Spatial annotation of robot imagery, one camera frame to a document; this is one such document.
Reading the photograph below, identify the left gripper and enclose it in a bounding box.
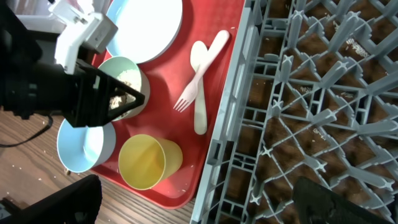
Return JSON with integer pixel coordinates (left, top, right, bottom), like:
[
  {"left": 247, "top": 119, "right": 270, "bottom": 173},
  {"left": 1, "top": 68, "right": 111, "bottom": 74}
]
[{"left": 1, "top": 1, "right": 145, "bottom": 128}]

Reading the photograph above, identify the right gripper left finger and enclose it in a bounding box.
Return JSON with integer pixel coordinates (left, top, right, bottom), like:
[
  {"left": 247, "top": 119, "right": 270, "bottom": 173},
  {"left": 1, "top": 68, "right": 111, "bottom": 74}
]
[{"left": 1, "top": 174, "right": 103, "bottom": 224}]

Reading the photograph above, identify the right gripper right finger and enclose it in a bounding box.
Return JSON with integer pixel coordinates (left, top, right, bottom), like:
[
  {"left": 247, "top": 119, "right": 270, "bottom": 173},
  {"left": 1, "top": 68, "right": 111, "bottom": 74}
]
[{"left": 292, "top": 176, "right": 395, "bottom": 223}]

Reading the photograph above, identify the green bowl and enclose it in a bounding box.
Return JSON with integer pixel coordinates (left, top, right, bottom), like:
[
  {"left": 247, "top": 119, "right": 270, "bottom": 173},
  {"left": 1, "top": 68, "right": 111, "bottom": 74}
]
[{"left": 98, "top": 56, "right": 150, "bottom": 121}]

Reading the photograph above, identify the light blue bowl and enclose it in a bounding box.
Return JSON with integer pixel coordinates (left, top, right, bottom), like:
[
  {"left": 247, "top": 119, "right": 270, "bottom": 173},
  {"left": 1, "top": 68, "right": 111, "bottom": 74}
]
[{"left": 57, "top": 120, "right": 116, "bottom": 173}]

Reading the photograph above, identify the yellow plastic cup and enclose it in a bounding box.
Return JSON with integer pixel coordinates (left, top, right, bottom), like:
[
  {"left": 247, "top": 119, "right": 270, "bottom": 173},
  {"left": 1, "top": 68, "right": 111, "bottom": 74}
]
[{"left": 118, "top": 134, "right": 183, "bottom": 190}]

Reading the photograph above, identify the light blue plate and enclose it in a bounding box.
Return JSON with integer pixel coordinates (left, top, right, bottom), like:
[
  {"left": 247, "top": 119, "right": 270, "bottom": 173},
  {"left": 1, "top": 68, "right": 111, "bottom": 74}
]
[{"left": 106, "top": 0, "right": 183, "bottom": 64}]

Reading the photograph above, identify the cream plastic spoon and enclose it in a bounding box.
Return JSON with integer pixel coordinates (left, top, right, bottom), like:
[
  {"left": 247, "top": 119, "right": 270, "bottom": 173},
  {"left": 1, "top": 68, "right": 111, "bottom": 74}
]
[{"left": 190, "top": 40, "right": 208, "bottom": 135}]

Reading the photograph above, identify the grey dishwasher rack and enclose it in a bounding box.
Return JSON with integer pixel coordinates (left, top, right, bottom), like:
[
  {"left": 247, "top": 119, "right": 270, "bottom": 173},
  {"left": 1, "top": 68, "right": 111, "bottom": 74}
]
[{"left": 190, "top": 0, "right": 397, "bottom": 223}]

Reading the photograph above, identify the clear plastic bin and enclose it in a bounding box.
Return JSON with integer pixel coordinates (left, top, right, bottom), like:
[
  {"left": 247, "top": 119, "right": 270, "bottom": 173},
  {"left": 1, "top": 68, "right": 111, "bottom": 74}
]
[{"left": 5, "top": 0, "right": 111, "bottom": 34}]

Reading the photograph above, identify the red serving tray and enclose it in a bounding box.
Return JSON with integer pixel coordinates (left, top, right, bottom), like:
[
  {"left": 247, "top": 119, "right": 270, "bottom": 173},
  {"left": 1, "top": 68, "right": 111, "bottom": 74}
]
[{"left": 92, "top": 0, "right": 244, "bottom": 209}]

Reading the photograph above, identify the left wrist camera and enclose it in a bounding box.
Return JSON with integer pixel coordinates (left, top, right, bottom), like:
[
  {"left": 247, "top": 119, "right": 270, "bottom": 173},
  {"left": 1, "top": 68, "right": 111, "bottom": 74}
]
[{"left": 49, "top": 0, "right": 118, "bottom": 75}]

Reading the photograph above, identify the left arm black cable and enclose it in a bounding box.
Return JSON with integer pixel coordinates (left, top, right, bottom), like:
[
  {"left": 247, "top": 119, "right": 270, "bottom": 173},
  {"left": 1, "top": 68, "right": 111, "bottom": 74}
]
[{"left": 0, "top": 114, "right": 54, "bottom": 149}]

